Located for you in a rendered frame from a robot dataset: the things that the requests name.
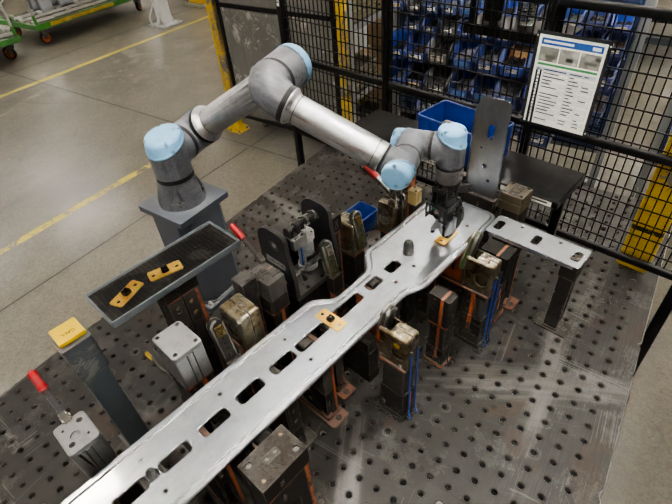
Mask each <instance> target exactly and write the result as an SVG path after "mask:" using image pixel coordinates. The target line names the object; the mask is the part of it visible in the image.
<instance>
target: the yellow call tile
mask: <svg viewBox="0 0 672 504"><path fill-rule="evenodd" d="M48 333H49V335H50V336H51V337H52V339H53V340H54V341H55V342H56V343H57V345H58V346H59V347H60V348H63V347H65V346H66V345H68V344H69V343H71V342H73V341H74V340H76V339H77V338H79V337H80V336H82V335H84V334H85V333H86V330H85V329H84V328H83V326H82V325H81V324H80V323H79V322H78V321H77V320H76V319H75V318H74V317H72V318H71V319H69V320H67V321H66V322H64V323H62V324H61V325H59V326H57V327H56V328H54V329H53V330H51V331H49V332H48Z"/></svg>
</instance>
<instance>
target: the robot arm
mask: <svg viewBox="0 0 672 504"><path fill-rule="evenodd" d="M311 74H312V64H311V61H310V58H309V56H308V55H307V53H306V52H305V51H304V50H303V49H302V48H301V47H300V46H298V45H296V44H293V43H285V44H282V45H279V46H278V47H277V48H276V49H275V50H274V51H273V52H271V53H270V54H268V55H267V56H266V57H264V58H263V59H262V60H260V61H259V62H257V63H256V64H255V65H253V66H252V68H251V71H250V74H249V76H248V77H247V78H245V79H244V80H242V81H241V82H240V83H238V84H237V85H235V86H234V87H233V88H231V89H230V90H228V91H227V92H226V93H224V94H223V95H221V96H220V97H218V98H217V99H216V100H214V101H213V102H211V103H210V104H209V105H207V106H203V105H200V106H197V107H195V108H194V109H192V110H190V111H188V112H187V113H186V114H185V115H184V116H182V117H181V118H180V119H179V120H177V121H176V122H175V123H173V124H171V123H167V124H162V125H160V126H159V127H157V126H156V127H154V128H153V129H151V130H150V131H149V132H148V133H147V134H146V135H145V137H144V147H145V152H146V155H147V157H148V159H149V161H150V164H151V167H152V169H153V172H154V175H155V178H156V180H157V184H158V185H157V191H158V195H157V199H158V202H159V205H160V207H161V208H162V209H163V210H165V211H169V212H182V211H187V210H190V209H192V208H195V207H196V206H198V205H200V204H201V203H202V202H203V201H204V200H205V198H206V195H207V194H206V190H205V187H204V185H203V184H202V182H201V181H200V180H199V178H198V177H197V176H196V174H195V172H194V169H193V166H192V163H191V160H192V159H193V158H195V157H196V156H197V155H198V154H199V153H200V152H201V151H202V150H203V149H205V148H206V147H207V146H209V145H211V144H212V143H214V142H215V141H217V140H219V139H220V138H221V136H222V134H223V130H225V129H227V128H228V127H230V126H231V125H233V124H234V123H236V122H238V121H239V120H241V119H242V118H244V117H246V116H247V115H249V114H250V113H252V112H253V111H255V110H257V109H258V108H260V109H261V110H262V111H263V112H264V113H265V114H267V115H268V116H270V117H271V118H273V119H274V120H276V121H278V122H280V123H282V124H284V123H290V124H292V125H294V126H296V127H297V128H299V129H301V130H303V131H304V132H306V133H308V134H310V135H312V136H313V137H315V138H317V139H319V140H321V141H322V142H324V143H326V144H328V145H330V146H331V147H333V148H335V149H337V150H339V151H340V152H342V153H344V154H346V155H348V156H349V157H351V158H353V159H355V160H357V161H358V162H360V163H362V164H364V165H365V166H367V167H369V168H371V169H373V170H374V171H377V172H378V173H380V174H381V180H382V182H383V183H384V184H385V186H386V187H388V188H389V189H392V190H402V189H404V188H406V187H407V186H408V185H409V184H410V182H411V181H412V179H413V178H414V176H415V174H416V170H417V168H418V166H419V164H420V162H421V160H422V159H425V160H436V164H435V176H434V178H435V185H434V186H432V197H431V198H430V199H429V200H428V201H427V202H426V209H425V217H427V216H428V215H429V214H430V215H431V216H432V217H434V218H435V221H434V223H433V224H432V226H431V231H433V230H435V229H437V228H438V230H439V232H440V234H441V236H443V233H444V232H445V233H444V236H445V237H446V236H447V238H450V237H451V236H452V235H453V234H454V233H455V232H456V230H457V229H458V227H459V226H460V224H461V222H462V221H463V219H464V207H462V206H463V205H462V203H463V201H462V200H461V197H460V196H458V193H466V192H470V190H471V188H472V185H473V184H470V183H469V182H468V181H466V180H463V176H464V173H463V171H464V163H465V155H466V148H467V135H468V132H467V129H466V127H465V126H464V125H462V124H460V123H455V122H451V123H444V124H442V125H441V126H440V127H439V128H438V131H429V130H420V129H412V128H396V129H395V130H394V131H393V133H392V136H391V141H390V143H388V142H386V141H385V140H383V139H381V138H379V137H377V136H376V135H374V134H372V133H370V132H368V131H367V130H365V129H363V128H361V127H359V126H358V125H356V124H354V123H352V122H350V121H349V120H347V119H345V118H343V117H341V116H340V115H338V114H336V113H334V112H332V111H331V110H329V109H327V108H325V107H323V106H322V105H320V104H318V103H316V102H315V101H313V100H311V99H309V98H307V97H306V96H304V95H302V93H301V90H300V88H301V87H302V86H304V85H305V84H306V83H307V82H308V80H309V79H310V77H311ZM428 205H429V211H428V212H427V206H428ZM431 206H432V210H431ZM448 224H449V225H448ZM446 225H448V227H447V229H446V228H445V226H446ZM445 229H446V231H445Z"/></svg>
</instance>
